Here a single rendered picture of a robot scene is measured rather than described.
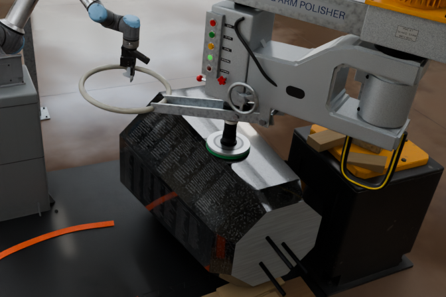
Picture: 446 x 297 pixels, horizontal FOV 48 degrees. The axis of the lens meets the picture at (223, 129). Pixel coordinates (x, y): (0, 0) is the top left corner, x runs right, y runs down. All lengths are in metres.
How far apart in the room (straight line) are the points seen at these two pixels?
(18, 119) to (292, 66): 1.62
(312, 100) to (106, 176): 1.96
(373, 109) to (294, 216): 0.66
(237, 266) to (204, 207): 0.31
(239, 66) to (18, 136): 1.44
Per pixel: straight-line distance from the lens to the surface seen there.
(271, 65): 2.04
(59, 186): 3.54
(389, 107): 1.94
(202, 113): 2.37
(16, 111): 2.94
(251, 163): 2.35
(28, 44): 4.09
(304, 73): 1.99
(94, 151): 3.88
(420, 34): 1.79
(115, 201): 3.38
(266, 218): 2.21
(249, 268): 2.39
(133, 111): 2.50
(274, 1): 1.95
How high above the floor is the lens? 2.19
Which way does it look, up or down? 31 degrees down
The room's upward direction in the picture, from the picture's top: 6 degrees clockwise
